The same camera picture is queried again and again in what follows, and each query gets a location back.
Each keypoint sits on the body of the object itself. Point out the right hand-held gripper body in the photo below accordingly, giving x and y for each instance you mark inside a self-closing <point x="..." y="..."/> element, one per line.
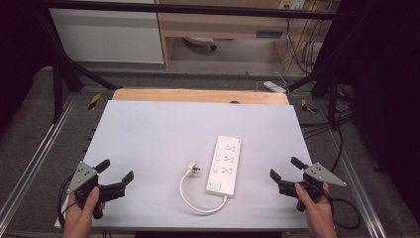
<point x="318" y="173"/>

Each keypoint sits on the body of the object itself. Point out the yellow black tape marker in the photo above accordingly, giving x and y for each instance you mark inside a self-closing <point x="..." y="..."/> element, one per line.
<point x="94" y="101"/>

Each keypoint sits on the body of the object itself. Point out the wooden table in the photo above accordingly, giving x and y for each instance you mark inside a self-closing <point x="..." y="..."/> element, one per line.
<point x="198" y="95"/>

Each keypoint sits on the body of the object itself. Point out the white cabinet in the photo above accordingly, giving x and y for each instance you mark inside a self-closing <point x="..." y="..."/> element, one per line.
<point x="105" y="36"/>

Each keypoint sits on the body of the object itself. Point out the white power plug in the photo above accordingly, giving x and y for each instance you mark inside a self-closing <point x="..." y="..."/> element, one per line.
<point x="191" y="167"/>

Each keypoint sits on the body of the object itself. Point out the black metal frame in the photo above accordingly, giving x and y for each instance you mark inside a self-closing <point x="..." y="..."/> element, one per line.
<point x="99" y="6"/>

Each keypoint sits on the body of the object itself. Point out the white chair base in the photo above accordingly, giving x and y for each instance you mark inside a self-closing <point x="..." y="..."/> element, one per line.
<point x="199" y="41"/>

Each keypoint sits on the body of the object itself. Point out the black curtain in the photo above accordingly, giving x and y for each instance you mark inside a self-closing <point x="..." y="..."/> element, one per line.
<point x="389" y="82"/>
<point x="16" y="39"/>

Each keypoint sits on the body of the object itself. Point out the person's right hand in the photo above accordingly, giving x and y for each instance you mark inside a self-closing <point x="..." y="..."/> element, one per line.
<point x="318" y="214"/>

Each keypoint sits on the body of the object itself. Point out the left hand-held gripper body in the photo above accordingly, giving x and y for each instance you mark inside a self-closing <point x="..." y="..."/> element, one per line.
<point x="82" y="175"/>

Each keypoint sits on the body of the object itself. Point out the white table mat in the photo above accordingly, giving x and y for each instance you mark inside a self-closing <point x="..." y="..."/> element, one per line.
<point x="148" y="139"/>

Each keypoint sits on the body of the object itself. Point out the aluminium rail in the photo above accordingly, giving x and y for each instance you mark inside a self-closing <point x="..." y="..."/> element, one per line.
<point x="35" y="158"/>
<point x="351" y="175"/>

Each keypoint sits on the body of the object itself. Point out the white wall socket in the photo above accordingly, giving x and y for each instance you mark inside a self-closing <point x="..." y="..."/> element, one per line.
<point x="292" y="4"/>

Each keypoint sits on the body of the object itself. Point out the wooden desk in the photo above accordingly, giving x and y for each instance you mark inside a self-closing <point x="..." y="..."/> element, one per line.
<point x="224" y="24"/>

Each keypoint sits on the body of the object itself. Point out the person's left hand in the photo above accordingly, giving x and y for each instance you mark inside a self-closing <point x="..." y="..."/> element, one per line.
<point x="77" y="221"/>

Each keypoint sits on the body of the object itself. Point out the white floor power strip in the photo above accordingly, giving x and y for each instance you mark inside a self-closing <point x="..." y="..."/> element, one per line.
<point x="273" y="86"/>

